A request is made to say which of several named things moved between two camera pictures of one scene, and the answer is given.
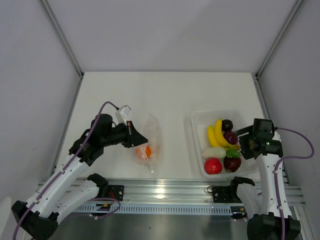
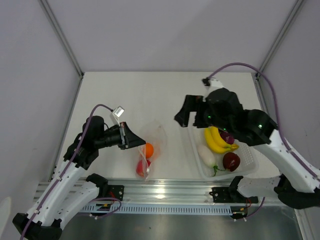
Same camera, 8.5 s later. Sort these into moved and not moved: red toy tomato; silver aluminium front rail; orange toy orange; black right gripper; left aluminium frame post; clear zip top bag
Moved: black right gripper; clear zip top bag; orange toy orange; red toy tomato
Not moved: silver aluminium front rail; left aluminium frame post
